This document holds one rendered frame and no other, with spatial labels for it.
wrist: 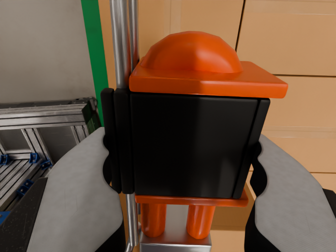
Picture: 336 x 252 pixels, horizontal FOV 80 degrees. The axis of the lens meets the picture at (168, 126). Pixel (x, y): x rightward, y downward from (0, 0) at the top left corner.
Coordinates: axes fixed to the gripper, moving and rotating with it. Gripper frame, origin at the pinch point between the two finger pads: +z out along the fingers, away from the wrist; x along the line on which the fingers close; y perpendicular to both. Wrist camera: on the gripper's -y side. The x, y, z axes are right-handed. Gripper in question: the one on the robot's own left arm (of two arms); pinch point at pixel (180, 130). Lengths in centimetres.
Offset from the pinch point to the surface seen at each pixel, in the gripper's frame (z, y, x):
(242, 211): 18.2, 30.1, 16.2
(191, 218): 0.2, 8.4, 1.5
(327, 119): 54, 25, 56
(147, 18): 54, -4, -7
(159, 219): -0.2, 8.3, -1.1
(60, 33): 108, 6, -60
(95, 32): 108, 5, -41
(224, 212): 17.7, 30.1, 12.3
